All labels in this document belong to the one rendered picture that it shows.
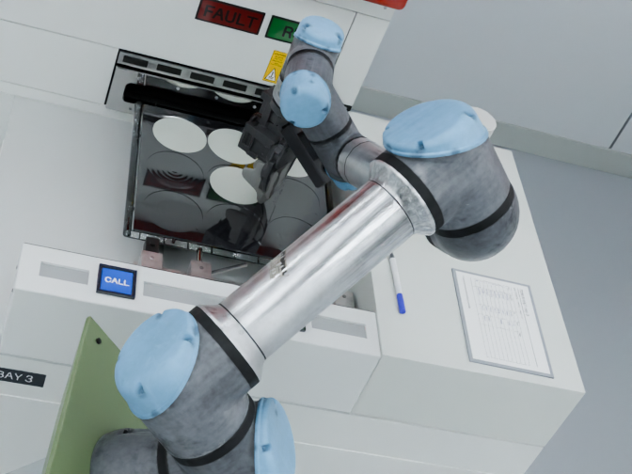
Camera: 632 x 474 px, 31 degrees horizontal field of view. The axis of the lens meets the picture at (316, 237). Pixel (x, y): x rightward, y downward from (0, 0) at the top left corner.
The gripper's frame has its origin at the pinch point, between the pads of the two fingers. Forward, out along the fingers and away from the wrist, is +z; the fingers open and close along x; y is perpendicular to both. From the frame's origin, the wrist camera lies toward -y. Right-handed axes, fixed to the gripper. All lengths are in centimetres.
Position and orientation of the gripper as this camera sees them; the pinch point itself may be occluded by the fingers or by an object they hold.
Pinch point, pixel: (266, 198)
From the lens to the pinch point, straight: 197.9
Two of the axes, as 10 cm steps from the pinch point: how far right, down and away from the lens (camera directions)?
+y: -7.9, -5.7, 2.4
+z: -3.3, 7.1, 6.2
